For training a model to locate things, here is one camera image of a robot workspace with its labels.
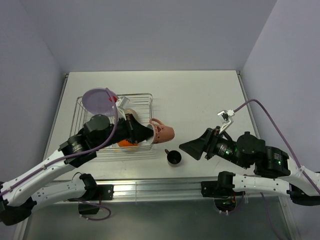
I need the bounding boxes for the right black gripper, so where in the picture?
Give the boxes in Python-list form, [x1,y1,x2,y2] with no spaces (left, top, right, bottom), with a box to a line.
[176,125,248,168]

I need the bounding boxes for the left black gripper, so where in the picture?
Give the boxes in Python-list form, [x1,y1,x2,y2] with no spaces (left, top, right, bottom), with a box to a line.
[94,113,156,150]

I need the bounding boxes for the orange bowl white inside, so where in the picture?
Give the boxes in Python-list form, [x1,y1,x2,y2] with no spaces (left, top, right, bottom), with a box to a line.
[117,140,139,148]

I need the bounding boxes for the pink mug white inside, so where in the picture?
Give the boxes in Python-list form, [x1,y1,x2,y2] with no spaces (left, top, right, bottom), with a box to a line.
[146,118,175,144]

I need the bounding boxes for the purple plate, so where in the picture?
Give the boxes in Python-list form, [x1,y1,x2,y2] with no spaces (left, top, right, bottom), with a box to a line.
[82,88,114,117]

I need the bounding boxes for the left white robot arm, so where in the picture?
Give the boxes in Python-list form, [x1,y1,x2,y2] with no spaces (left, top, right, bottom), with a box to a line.
[0,114,154,226]

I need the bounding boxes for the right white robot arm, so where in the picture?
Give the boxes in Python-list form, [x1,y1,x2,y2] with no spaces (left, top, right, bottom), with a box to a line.
[179,127,320,206]

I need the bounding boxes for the black mug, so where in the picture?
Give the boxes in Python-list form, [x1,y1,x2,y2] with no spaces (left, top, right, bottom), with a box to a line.
[164,149,182,167]

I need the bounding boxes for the wire dish rack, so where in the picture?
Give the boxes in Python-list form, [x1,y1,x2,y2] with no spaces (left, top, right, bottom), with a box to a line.
[69,93,154,162]

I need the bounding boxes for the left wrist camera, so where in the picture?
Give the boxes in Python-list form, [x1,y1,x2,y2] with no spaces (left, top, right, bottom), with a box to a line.
[109,96,130,112]

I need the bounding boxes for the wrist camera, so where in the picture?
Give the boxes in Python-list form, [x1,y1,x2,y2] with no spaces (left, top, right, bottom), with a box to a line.
[217,109,235,134]
[109,96,130,112]

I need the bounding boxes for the aluminium rail frame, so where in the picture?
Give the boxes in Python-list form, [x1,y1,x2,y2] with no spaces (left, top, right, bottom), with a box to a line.
[24,176,287,203]

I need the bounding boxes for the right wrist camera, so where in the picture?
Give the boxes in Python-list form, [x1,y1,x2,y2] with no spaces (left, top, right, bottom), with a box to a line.
[217,109,235,134]

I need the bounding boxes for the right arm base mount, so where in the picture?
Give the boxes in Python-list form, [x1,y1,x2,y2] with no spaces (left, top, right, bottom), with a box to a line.
[200,181,245,216]

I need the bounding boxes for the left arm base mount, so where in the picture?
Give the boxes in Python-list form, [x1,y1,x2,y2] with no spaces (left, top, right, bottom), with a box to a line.
[78,184,114,216]

